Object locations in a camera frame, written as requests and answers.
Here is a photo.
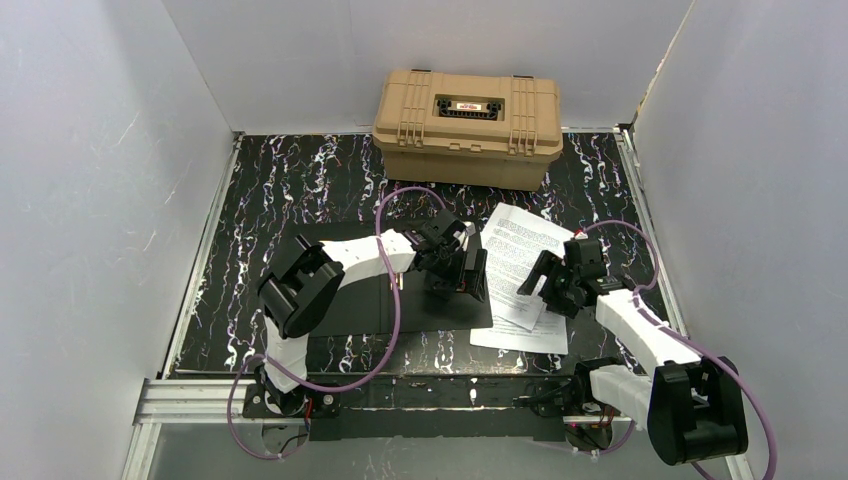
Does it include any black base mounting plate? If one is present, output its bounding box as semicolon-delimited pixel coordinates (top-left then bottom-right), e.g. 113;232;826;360
234;374;630;449

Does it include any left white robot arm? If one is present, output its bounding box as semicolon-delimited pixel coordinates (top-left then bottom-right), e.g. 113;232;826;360
257;209;493;401

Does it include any tan plastic toolbox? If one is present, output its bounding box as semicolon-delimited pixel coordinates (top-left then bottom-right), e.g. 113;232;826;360
372;70;564;191

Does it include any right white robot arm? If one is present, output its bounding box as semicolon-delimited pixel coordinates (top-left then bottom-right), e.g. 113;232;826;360
517;239;749;466

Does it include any white A4 file folder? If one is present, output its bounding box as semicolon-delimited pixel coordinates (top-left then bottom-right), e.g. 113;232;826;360
283;221;493;337

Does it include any printed paper sheet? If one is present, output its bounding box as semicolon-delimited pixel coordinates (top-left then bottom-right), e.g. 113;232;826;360
481;203;573;331
469;312;569;355

